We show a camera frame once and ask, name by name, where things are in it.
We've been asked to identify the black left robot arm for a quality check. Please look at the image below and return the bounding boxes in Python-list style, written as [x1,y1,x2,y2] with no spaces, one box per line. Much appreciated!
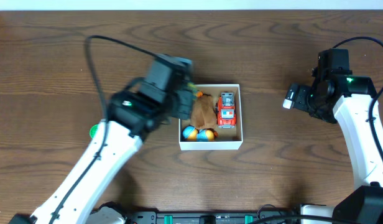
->
[10,54,196,223]

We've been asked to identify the yellow ball blue letters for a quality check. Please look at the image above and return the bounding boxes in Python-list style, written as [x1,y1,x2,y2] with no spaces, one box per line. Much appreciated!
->
[187,82,198,92]

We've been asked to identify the white cardboard box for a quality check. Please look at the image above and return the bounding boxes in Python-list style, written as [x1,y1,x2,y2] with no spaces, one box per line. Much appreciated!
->
[178,84,243,151]

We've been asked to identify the brown plush bear toy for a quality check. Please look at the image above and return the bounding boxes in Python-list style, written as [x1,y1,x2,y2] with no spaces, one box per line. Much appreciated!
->
[190,91,217,129]

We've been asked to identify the red toy car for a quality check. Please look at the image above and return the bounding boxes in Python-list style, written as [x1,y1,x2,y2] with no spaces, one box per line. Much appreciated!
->
[216,92,236,128]

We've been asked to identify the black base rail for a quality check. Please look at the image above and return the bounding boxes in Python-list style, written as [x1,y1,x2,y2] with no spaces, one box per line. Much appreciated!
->
[91,202,304,224]

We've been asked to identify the green ribbed ball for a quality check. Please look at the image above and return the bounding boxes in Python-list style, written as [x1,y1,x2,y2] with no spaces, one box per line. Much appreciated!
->
[89,124,99,139]

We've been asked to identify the orange blue duck toy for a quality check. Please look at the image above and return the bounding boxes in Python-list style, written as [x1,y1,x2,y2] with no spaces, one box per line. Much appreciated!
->
[182,126,218,142]

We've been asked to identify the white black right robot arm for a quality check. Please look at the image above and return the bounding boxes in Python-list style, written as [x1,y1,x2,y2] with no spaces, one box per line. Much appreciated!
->
[283,48,383,223]

